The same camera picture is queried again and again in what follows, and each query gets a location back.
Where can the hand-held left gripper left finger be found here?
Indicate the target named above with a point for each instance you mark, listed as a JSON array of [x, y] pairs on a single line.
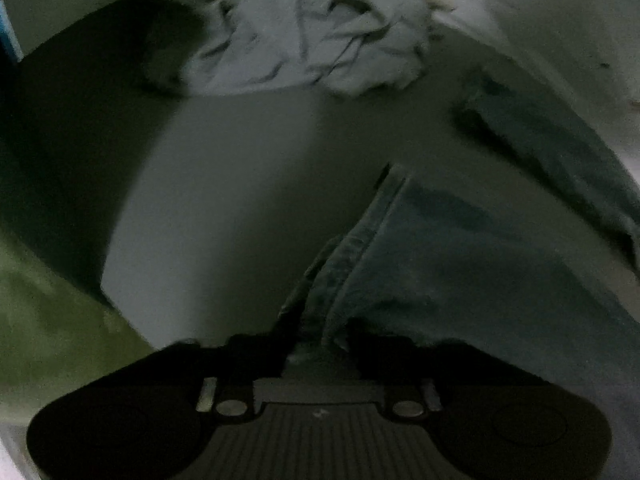
[[250, 360]]

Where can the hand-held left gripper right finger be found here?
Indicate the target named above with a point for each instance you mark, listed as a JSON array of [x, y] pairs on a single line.
[[385, 365]]

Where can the blue jeans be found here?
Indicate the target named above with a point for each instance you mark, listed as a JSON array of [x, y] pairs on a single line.
[[425, 270]]

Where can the green cover cloth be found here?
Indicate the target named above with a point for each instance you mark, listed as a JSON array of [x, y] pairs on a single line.
[[45, 320]]

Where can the grey-blue crumpled garment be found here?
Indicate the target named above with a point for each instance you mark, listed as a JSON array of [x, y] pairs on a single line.
[[305, 40]]

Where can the carrot printed sheet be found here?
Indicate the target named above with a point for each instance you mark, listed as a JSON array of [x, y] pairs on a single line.
[[540, 15]]

